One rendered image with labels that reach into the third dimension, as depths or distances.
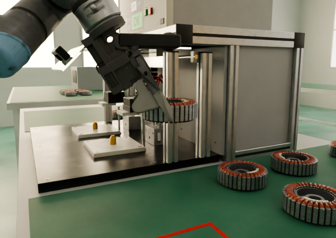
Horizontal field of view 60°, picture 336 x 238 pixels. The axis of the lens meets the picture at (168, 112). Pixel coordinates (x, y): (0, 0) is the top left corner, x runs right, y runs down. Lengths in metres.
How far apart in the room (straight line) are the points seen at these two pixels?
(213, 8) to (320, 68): 7.37
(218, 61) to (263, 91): 0.17
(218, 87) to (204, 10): 0.23
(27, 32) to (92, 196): 0.34
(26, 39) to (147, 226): 0.37
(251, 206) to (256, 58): 0.44
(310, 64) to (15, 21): 8.06
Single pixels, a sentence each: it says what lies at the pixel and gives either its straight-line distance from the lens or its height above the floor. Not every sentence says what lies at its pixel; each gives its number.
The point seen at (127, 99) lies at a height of 0.92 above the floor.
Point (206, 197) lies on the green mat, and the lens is 0.63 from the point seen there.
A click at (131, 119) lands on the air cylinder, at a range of 1.13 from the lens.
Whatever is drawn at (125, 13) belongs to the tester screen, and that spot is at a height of 1.21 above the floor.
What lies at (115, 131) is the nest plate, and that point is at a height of 0.78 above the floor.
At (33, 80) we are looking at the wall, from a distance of 5.57.
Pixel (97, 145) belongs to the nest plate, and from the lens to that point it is 0.90.
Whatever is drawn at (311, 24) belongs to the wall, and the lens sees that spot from 8.48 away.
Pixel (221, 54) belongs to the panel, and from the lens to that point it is 0.81.
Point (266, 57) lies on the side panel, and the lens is 0.90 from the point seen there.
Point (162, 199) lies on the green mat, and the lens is 0.61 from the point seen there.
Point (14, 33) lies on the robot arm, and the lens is 0.53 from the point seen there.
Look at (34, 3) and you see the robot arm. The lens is 0.59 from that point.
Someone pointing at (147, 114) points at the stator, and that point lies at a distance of 0.53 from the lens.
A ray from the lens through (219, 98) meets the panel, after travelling 0.82.
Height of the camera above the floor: 1.02
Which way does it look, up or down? 9 degrees down
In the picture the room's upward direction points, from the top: straight up
